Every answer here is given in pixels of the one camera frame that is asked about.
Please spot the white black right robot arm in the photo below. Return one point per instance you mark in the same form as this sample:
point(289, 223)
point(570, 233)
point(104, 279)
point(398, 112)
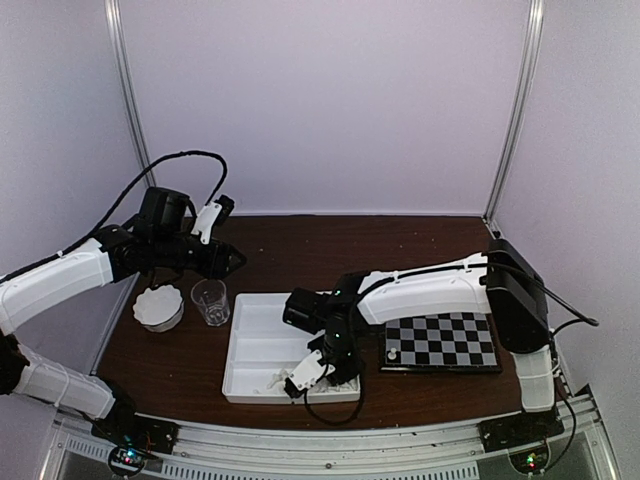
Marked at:
point(498, 282)

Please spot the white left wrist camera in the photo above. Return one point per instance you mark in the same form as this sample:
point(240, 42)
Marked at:
point(214, 213)

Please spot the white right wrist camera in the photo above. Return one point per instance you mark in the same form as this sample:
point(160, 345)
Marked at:
point(307, 374)

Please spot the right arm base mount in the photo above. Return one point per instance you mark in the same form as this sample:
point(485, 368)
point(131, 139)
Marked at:
point(525, 437)

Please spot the black white chess board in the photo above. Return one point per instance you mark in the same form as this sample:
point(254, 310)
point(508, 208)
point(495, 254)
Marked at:
point(449, 342)

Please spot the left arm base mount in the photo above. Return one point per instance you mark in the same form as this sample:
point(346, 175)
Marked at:
point(137, 446)

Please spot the white scalloped bowl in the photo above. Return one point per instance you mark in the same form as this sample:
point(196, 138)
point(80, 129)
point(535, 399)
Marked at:
point(159, 310)

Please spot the right aluminium frame post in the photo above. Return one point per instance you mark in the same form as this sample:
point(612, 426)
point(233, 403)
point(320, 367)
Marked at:
point(529, 60)

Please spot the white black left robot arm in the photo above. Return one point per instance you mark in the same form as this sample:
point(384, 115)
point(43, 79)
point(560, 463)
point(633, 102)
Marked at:
point(66, 275)

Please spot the aluminium frame post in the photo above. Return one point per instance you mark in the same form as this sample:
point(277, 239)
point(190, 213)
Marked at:
point(529, 60)
point(116, 33)

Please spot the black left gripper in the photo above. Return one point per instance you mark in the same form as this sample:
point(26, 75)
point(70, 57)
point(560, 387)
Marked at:
point(214, 265)

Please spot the left aluminium frame post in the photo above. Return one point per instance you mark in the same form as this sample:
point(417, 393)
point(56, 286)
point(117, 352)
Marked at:
point(116, 33)

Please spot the front aluminium rail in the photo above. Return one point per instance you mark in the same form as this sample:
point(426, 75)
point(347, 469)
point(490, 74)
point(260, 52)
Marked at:
point(457, 450)

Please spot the white plastic compartment tray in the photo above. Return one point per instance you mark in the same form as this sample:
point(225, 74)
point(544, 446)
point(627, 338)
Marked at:
point(261, 344)

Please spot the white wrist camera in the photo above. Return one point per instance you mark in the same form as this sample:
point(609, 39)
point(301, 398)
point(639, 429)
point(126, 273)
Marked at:
point(214, 213)
point(307, 374)

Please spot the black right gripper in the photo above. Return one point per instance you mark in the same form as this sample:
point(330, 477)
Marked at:
point(346, 373)

